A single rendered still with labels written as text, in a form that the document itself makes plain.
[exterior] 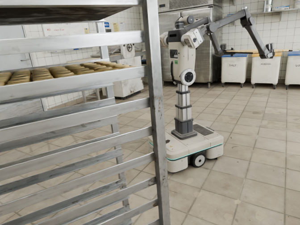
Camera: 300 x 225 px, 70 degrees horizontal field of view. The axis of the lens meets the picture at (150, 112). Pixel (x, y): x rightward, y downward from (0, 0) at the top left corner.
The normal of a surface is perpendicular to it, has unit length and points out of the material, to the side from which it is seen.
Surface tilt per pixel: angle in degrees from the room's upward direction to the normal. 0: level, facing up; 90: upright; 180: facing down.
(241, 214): 0
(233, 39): 90
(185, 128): 90
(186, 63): 101
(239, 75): 92
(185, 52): 90
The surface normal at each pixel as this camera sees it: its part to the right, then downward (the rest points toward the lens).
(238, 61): -0.47, 0.35
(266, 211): -0.07, -0.94
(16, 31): 0.85, 0.11
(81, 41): 0.47, 0.25
